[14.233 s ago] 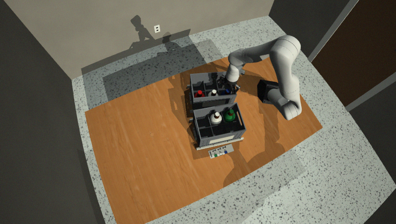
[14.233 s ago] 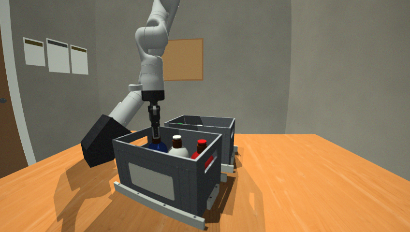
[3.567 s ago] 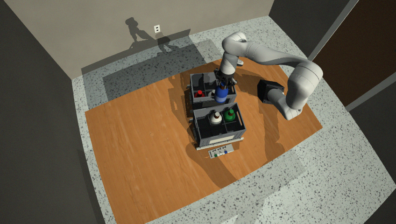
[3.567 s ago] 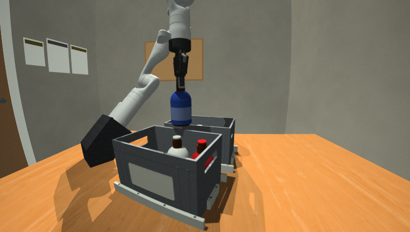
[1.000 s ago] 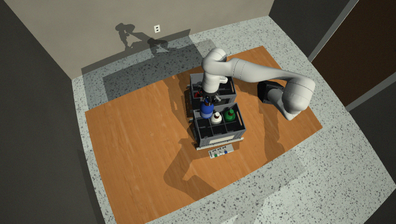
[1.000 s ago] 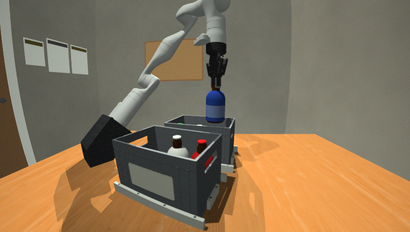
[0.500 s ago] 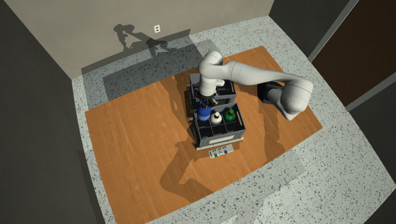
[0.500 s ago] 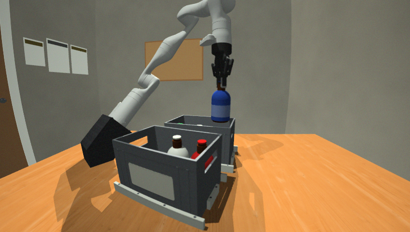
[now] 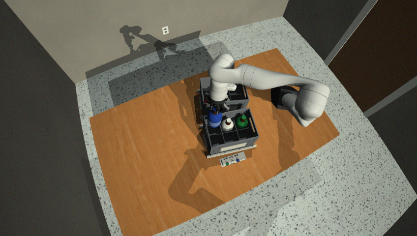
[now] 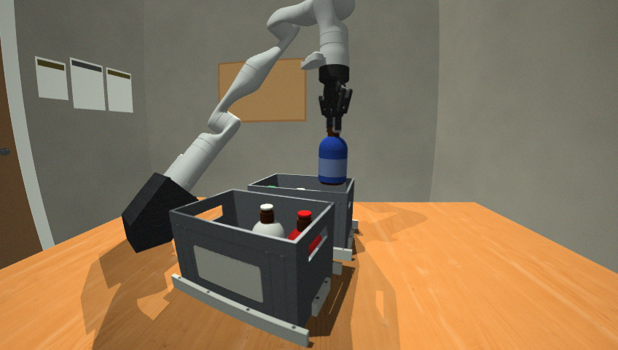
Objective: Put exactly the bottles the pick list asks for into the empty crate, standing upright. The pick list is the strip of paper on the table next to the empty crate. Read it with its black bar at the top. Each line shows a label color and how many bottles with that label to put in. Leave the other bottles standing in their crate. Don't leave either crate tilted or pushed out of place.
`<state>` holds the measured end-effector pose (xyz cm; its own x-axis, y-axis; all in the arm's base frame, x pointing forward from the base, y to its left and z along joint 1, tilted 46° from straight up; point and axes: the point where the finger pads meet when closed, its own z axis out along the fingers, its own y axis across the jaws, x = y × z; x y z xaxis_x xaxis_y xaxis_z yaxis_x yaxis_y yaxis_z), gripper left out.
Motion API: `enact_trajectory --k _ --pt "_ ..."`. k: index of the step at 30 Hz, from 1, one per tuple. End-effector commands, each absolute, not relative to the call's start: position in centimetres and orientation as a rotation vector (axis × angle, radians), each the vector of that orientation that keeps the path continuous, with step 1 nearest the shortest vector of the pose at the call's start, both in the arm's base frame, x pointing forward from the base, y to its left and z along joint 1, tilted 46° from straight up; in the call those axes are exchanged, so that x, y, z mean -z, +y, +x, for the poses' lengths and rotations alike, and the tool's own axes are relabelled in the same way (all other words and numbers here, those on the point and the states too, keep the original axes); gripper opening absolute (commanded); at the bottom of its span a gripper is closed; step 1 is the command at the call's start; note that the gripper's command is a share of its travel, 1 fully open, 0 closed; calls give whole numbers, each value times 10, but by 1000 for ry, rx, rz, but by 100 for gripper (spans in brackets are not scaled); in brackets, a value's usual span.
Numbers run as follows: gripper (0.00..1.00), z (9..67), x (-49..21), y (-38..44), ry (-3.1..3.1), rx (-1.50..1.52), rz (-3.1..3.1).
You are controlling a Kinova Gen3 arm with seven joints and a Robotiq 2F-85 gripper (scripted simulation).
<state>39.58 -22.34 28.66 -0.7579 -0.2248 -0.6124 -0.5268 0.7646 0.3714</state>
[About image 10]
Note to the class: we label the red bottle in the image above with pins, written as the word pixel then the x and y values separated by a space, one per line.
pixel 303 221

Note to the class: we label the dark grey plastic crate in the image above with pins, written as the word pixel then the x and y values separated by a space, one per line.
pixel 272 275
pixel 288 184

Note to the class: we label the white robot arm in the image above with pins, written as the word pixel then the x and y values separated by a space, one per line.
pixel 285 25

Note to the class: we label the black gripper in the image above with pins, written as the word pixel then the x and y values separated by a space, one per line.
pixel 334 77

